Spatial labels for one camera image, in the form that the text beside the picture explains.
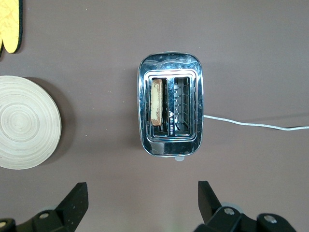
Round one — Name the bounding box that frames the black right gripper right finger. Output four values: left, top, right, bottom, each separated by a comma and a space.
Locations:
193, 180, 297, 232

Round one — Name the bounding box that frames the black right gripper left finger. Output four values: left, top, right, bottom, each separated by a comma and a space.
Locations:
0, 182, 89, 232

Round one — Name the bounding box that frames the round wooden plate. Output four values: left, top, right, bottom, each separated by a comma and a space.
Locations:
0, 75, 62, 170

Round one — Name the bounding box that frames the brown toast slice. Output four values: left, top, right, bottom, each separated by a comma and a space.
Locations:
150, 77, 164, 127

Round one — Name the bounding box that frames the chrome and beige toaster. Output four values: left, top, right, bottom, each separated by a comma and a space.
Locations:
137, 51, 205, 162

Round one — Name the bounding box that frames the yellow quilted oven mitt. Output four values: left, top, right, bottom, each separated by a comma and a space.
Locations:
0, 0, 24, 58

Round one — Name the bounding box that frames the white toaster power cable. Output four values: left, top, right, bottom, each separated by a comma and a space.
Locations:
203, 114, 309, 132

